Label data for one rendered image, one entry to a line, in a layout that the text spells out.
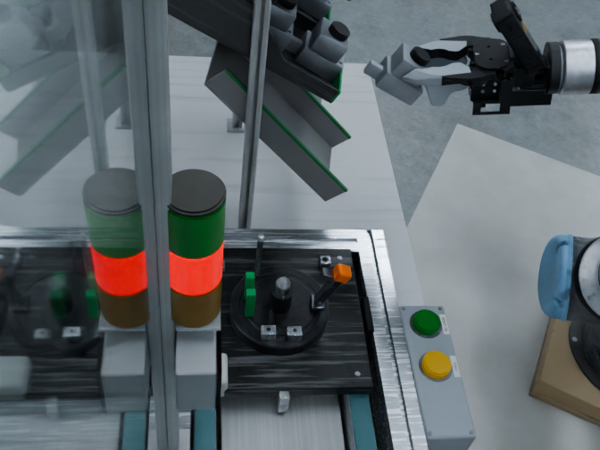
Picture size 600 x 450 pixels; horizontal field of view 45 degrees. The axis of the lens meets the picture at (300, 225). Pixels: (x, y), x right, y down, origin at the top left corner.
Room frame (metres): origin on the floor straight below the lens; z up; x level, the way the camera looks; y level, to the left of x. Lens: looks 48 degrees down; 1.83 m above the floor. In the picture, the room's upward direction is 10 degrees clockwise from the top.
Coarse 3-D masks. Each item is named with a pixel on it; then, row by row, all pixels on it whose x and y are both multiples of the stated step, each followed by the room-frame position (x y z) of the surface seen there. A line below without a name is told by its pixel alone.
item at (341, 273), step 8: (328, 272) 0.61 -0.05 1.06; (336, 272) 0.61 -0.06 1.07; (344, 272) 0.61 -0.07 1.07; (328, 280) 0.61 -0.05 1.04; (336, 280) 0.60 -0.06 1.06; (344, 280) 0.60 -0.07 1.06; (328, 288) 0.60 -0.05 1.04; (336, 288) 0.61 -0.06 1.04; (320, 296) 0.60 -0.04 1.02; (328, 296) 0.60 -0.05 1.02; (320, 304) 0.60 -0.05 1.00
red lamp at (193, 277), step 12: (216, 252) 0.38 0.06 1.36; (180, 264) 0.36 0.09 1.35; (192, 264) 0.36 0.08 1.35; (204, 264) 0.37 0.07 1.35; (216, 264) 0.38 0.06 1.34; (180, 276) 0.36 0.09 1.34; (192, 276) 0.36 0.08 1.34; (204, 276) 0.37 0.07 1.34; (216, 276) 0.38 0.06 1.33; (180, 288) 0.36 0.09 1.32; (192, 288) 0.36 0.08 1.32; (204, 288) 0.37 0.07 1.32
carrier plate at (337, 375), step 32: (224, 256) 0.68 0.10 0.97; (288, 256) 0.70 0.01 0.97; (224, 288) 0.62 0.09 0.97; (352, 288) 0.66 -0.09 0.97; (224, 320) 0.57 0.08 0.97; (352, 320) 0.61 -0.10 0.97; (224, 352) 0.52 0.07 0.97; (256, 352) 0.53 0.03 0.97; (320, 352) 0.54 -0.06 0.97; (352, 352) 0.55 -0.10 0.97; (256, 384) 0.48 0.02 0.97; (288, 384) 0.49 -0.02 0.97; (320, 384) 0.50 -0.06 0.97; (352, 384) 0.50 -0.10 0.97
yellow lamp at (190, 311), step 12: (216, 288) 0.38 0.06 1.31; (180, 300) 0.36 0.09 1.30; (192, 300) 0.36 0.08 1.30; (204, 300) 0.37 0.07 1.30; (216, 300) 0.38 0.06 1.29; (180, 312) 0.36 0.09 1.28; (192, 312) 0.36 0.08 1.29; (204, 312) 0.37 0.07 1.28; (216, 312) 0.38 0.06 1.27; (180, 324) 0.36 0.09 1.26; (192, 324) 0.36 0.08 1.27; (204, 324) 0.37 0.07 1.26
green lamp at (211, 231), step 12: (168, 216) 0.37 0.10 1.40; (180, 216) 0.36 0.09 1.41; (204, 216) 0.37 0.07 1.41; (216, 216) 0.37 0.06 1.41; (168, 228) 0.37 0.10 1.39; (180, 228) 0.36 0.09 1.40; (192, 228) 0.36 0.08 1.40; (204, 228) 0.37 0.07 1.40; (216, 228) 0.37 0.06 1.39; (180, 240) 0.36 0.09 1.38; (192, 240) 0.36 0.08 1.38; (204, 240) 0.37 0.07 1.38; (216, 240) 0.37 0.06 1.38; (180, 252) 0.36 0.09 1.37; (192, 252) 0.36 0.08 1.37; (204, 252) 0.37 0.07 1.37
